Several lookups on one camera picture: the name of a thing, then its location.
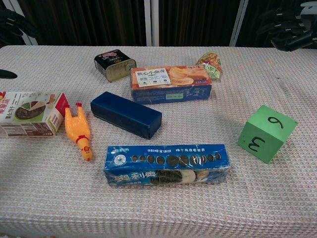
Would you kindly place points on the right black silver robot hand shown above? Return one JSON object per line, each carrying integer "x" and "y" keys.
{"x": 294, "y": 32}

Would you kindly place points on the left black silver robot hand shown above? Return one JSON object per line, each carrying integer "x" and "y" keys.
{"x": 15, "y": 22}

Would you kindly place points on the green numbered foam cube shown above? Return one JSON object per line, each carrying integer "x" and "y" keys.
{"x": 262, "y": 134}

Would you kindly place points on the green snack packet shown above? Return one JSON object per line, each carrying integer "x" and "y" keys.
{"x": 211, "y": 64}

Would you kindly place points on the white red green carton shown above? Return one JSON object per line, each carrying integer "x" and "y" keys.
{"x": 29, "y": 114}

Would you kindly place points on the black luncheon meat can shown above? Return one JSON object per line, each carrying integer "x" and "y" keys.
{"x": 111, "y": 65}

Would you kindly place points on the yellow rubber chicken toy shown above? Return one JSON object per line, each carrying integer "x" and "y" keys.
{"x": 76, "y": 126}

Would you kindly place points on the orange blue cookie box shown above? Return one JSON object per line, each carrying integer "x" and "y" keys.
{"x": 171, "y": 84}

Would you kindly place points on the plain dark blue box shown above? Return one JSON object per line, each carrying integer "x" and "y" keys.
{"x": 126, "y": 114}

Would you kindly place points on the blue Oreo cookie box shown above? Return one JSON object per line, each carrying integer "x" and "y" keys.
{"x": 168, "y": 163}

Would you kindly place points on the beige waffle tablecloth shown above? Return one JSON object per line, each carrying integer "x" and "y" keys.
{"x": 158, "y": 210}

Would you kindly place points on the white slanted frame post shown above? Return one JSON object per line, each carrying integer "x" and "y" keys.
{"x": 22, "y": 24}
{"x": 238, "y": 22}

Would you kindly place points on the white upright frame post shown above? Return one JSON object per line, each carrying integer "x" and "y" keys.
{"x": 147, "y": 22}
{"x": 155, "y": 22}

